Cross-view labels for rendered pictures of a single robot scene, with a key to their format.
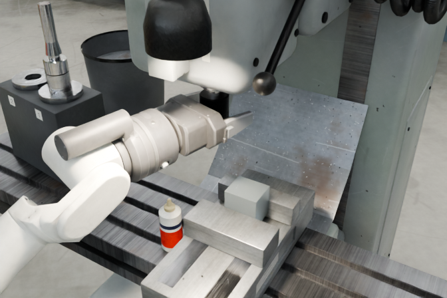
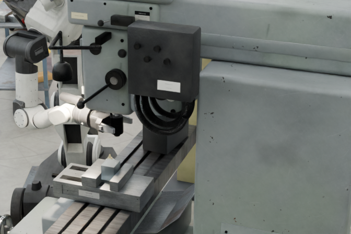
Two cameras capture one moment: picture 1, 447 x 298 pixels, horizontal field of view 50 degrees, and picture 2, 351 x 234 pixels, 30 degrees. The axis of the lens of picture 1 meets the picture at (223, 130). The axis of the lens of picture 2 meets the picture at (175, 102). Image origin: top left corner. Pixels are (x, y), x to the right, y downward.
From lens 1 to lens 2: 2.32 m
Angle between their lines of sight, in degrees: 69
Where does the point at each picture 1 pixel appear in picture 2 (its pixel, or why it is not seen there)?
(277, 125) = not seen: hidden behind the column
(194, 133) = (92, 119)
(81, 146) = (62, 97)
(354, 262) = (109, 224)
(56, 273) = not seen: outside the picture
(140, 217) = not seen: hidden behind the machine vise
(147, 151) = (76, 113)
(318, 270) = (102, 215)
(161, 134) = (83, 112)
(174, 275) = (75, 168)
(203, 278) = (74, 174)
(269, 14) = (98, 86)
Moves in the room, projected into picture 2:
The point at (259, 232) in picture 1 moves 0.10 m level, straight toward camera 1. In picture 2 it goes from (91, 174) to (63, 175)
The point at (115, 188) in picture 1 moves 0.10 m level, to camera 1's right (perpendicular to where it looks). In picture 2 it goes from (61, 115) to (62, 126)
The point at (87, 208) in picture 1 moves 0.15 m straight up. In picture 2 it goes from (54, 115) to (51, 78)
